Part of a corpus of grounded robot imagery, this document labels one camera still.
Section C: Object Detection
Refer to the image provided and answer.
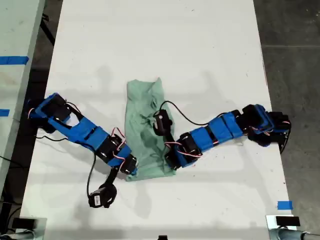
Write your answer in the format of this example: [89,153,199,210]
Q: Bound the pale green t-shirt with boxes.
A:
[124,76,177,183]

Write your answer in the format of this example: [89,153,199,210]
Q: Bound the blue tape square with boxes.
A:
[277,200,294,211]

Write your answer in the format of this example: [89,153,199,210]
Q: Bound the grey metal tube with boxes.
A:
[0,229,38,240]
[271,228,320,240]

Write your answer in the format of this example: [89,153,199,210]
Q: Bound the dark flat box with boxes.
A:
[0,201,13,226]

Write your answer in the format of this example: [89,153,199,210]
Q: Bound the long blue tape strip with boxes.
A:
[0,56,30,66]

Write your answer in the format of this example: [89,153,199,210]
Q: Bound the black stand strut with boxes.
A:
[39,13,56,47]

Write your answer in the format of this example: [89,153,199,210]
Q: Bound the pale side table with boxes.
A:
[0,0,46,195]

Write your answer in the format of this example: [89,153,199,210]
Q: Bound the black camera stalk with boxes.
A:
[163,129,177,151]
[106,167,118,187]

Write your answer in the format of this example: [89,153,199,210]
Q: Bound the black camera cable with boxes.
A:
[158,100,227,126]
[86,152,98,201]

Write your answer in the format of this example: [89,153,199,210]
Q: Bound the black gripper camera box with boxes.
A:
[152,108,173,137]
[87,183,118,210]

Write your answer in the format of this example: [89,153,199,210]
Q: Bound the thin black table cable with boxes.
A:
[36,135,63,142]

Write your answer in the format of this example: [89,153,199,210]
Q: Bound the shiny metal bracket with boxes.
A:
[17,217,48,240]
[265,214,302,240]

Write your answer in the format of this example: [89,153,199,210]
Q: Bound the black floor cable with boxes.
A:
[0,155,18,166]

